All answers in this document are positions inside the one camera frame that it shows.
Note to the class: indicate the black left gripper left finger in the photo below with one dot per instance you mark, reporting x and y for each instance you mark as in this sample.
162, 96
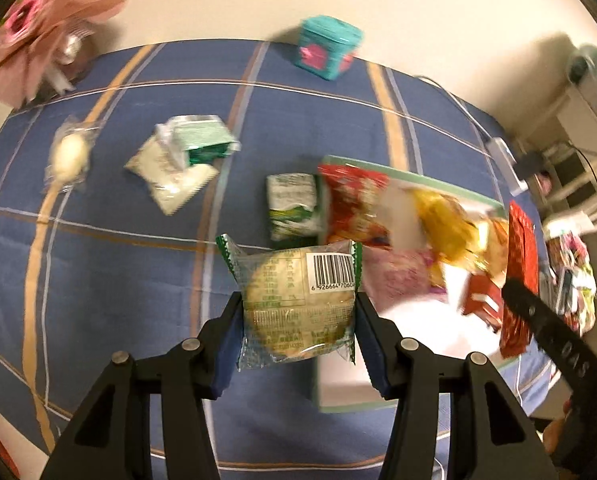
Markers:
109, 435

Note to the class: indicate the pink snack packet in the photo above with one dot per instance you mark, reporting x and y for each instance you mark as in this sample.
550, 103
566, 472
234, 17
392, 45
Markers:
391, 278

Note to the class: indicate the cream snack packet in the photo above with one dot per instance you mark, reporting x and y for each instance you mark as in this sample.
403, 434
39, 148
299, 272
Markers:
169, 186

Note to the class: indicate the blue plaid tablecloth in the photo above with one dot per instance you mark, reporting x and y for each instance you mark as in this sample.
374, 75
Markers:
100, 268

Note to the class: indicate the green bean biscuit packet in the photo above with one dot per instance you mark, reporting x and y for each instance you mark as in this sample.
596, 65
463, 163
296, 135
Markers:
293, 206

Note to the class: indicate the teal rimmed white tray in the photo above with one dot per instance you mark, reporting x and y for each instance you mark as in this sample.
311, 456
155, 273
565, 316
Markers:
342, 386

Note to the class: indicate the yellow soft bread packet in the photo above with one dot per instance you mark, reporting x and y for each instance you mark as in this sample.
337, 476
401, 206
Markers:
453, 238

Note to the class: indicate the orange yellow cake packet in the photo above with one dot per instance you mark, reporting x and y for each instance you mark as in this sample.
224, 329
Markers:
492, 248

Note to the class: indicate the clear wrapped white ball snack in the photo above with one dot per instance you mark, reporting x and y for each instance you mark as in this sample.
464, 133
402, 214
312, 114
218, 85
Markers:
70, 155

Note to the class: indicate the dark red boxy packet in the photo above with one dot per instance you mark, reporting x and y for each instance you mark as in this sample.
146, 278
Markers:
483, 299

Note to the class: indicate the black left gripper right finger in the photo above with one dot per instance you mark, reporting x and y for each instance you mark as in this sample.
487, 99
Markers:
491, 437

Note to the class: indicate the green white snack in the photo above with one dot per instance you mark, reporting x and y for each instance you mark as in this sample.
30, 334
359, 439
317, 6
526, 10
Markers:
189, 140

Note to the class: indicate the person's hand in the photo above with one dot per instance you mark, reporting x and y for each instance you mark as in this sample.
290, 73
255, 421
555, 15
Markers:
552, 433

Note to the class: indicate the colourful trinkets pile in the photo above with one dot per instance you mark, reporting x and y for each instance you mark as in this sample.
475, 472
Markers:
574, 288

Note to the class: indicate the red festive snack packet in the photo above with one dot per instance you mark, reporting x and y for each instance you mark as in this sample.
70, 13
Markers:
354, 197

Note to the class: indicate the pink flower bouquet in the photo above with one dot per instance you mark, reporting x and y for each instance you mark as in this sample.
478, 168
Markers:
36, 37

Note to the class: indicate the white shelf unit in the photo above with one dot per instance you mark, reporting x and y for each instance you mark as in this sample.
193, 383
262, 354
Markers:
564, 137

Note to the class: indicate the black power adapter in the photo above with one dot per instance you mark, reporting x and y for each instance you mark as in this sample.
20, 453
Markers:
528, 165

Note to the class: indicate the white power strip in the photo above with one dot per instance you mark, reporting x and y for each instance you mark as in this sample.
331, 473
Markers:
505, 161

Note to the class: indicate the teal toy house box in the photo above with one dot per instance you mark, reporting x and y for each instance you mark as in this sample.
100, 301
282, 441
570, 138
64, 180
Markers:
327, 46

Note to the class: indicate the round green cake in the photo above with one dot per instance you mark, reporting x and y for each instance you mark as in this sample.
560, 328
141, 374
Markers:
298, 303

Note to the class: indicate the red gold patterned packet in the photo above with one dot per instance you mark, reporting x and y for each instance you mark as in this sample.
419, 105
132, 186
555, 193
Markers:
522, 264

